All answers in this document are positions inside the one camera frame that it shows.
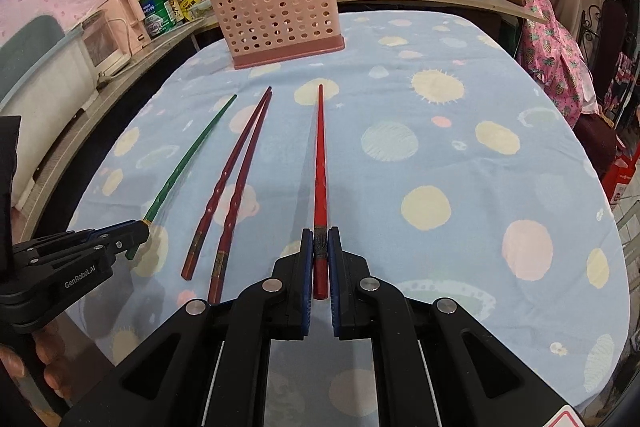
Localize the bright red chopstick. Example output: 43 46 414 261
312 83 331 301

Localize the person's left hand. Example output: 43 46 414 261
32 326 69 403

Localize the pink perforated utensil holder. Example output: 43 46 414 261
206 0 347 70

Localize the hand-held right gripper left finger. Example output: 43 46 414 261
60 229 315 427

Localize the dark iron scroll chair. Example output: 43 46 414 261
580 0 640 108

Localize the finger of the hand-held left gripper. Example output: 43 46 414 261
14 220 139 261
30 226 151 269

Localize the pink white small appliance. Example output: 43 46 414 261
80 9 135 76

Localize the pink electric kettle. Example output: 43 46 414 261
111 0 147 56

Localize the green chopstick gold band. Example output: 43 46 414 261
126 94 237 261

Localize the blue spotted tablecloth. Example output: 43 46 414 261
65 9 629 427

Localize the pink floral cloth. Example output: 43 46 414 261
515 0 599 128

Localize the maroon wavy chopstick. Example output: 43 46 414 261
207 90 274 304
181 86 273 282

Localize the green white packet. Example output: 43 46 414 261
139 0 179 39

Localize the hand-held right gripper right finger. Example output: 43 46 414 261
327 229 572 427

